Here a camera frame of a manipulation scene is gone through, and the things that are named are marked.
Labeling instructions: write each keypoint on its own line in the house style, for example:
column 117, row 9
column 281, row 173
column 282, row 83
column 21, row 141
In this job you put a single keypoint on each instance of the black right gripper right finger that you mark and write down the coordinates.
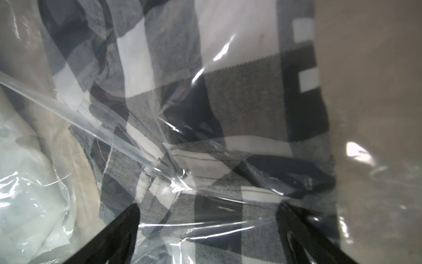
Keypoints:
column 302, row 243

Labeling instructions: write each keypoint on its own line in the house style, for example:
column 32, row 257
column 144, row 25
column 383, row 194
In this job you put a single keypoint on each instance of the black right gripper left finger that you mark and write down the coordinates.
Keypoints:
column 113, row 245

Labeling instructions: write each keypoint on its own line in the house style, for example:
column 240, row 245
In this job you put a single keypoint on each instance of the grey white checked shirt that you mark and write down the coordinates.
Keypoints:
column 217, row 116

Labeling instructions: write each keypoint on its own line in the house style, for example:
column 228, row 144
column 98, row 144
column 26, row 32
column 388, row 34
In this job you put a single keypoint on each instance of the clear plastic vacuum bag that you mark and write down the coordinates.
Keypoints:
column 369, row 56

